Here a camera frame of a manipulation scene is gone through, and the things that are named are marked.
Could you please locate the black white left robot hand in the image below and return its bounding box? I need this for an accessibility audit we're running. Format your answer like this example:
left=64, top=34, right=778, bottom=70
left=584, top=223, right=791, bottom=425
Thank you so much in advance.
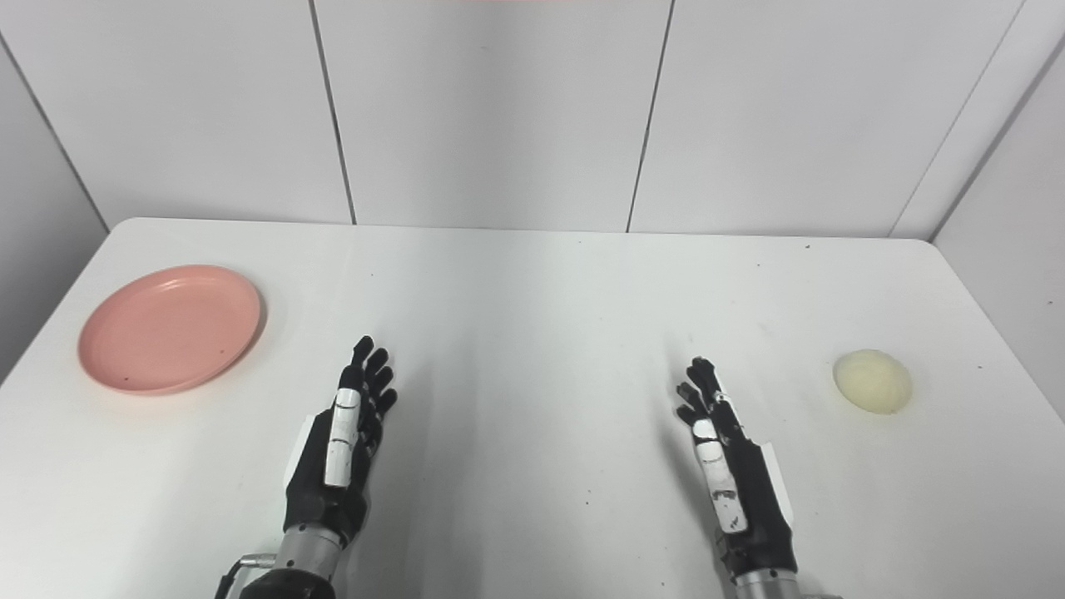
left=283, top=335, right=399, bottom=547

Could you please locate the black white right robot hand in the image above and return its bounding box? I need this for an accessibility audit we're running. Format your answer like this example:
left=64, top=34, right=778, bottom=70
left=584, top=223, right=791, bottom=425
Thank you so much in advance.
left=676, top=357, right=800, bottom=581

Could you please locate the pale yellow steamed bun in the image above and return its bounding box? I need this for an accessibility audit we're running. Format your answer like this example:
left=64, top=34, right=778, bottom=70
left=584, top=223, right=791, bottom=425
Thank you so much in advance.
left=833, top=349, right=914, bottom=415

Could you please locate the pink round plate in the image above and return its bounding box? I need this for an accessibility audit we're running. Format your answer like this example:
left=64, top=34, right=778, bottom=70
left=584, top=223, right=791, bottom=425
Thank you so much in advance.
left=77, top=265, right=263, bottom=396

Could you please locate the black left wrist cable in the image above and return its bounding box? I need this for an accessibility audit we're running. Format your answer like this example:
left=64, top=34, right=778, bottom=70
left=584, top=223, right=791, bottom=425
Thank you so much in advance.
left=214, top=552, right=279, bottom=599

